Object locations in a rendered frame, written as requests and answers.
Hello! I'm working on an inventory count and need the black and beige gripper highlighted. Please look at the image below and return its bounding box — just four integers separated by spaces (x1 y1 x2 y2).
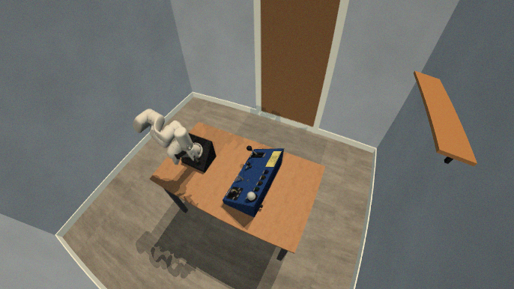
185 146 201 166

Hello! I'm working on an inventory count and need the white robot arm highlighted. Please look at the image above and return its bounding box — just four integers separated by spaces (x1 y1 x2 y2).
133 109 203 165

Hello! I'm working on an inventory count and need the blue control console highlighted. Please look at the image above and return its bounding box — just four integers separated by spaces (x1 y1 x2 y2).
223 146 284 217

